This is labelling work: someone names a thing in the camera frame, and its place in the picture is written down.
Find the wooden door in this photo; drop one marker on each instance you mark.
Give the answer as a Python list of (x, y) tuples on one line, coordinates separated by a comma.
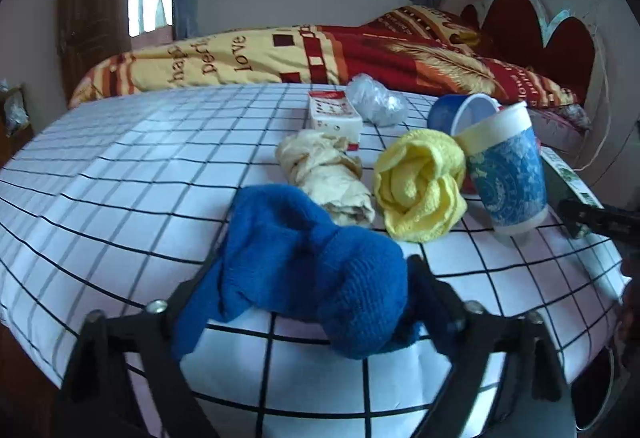
[(90, 17)]

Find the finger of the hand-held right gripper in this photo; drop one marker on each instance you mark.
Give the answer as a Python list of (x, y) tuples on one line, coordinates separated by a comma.
[(600, 218)]

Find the white checked tablecloth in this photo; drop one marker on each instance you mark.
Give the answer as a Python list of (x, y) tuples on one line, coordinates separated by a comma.
[(150, 167)]

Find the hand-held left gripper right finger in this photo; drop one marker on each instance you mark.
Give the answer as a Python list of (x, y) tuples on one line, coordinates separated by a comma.
[(436, 294)]

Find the black trash bin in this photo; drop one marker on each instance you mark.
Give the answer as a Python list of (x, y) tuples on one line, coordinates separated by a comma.
[(595, 393)]

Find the blue knitted cloth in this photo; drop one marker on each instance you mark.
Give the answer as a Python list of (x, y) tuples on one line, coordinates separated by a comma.
[(310, 258)]

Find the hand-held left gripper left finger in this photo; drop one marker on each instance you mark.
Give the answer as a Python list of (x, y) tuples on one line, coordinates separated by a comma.
[(195, 288)]

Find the white and red box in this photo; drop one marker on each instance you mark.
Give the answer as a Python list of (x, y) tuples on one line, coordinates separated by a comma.
[(332, 117)]

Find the clear crumpled plastic bag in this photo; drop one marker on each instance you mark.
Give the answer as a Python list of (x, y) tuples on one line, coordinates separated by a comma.
[(375, 100)]

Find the beige cloth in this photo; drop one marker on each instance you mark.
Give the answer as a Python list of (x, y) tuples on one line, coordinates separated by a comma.
[(325, 178)]

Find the yellow cloth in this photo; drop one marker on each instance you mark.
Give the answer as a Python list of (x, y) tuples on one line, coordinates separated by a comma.
[(420, 188)]

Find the floral mattress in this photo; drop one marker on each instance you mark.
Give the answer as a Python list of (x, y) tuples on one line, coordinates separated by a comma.
[(560, 120)]

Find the red heart-shaped headboard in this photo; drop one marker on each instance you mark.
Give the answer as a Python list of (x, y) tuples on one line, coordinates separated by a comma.
[(520, 27)]

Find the red and yellow printed blanket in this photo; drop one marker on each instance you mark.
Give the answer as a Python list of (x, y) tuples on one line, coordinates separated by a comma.
[(250, 57)]

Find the plain blue paper cup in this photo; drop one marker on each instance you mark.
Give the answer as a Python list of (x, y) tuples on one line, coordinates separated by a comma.
[(445, 115)]

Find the pale bundled bag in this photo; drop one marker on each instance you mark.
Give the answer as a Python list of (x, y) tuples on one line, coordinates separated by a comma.
[(12, 112)]

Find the blue patterned paper cup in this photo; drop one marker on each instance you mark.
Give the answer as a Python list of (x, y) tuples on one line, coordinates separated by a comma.
[(510, 172)]

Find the green box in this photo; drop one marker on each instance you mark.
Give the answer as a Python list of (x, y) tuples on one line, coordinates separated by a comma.
[(565, 188)]

